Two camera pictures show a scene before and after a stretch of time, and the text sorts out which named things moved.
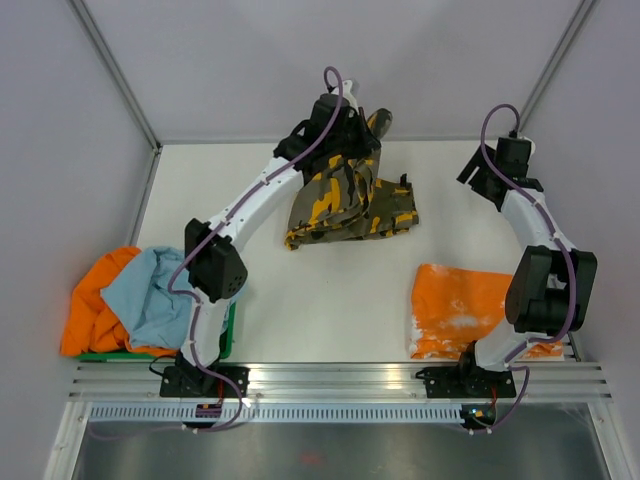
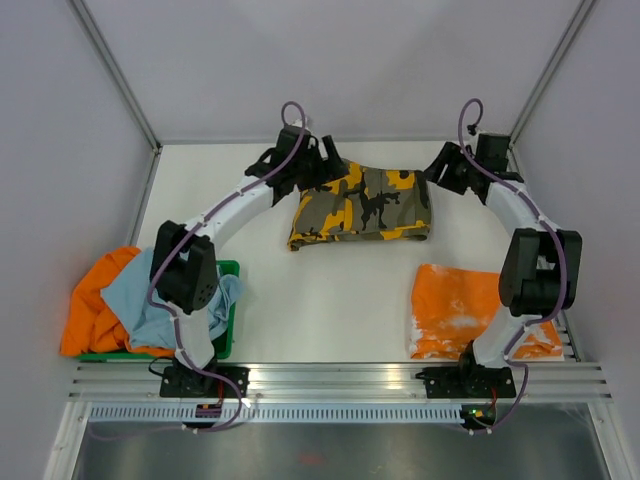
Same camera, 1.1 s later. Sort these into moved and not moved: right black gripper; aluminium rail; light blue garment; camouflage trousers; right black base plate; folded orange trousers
Moved: right black gripper; camouflage trousers
Not moved: aluminium rail; light blue garment; folded orange trousers; right black base plate
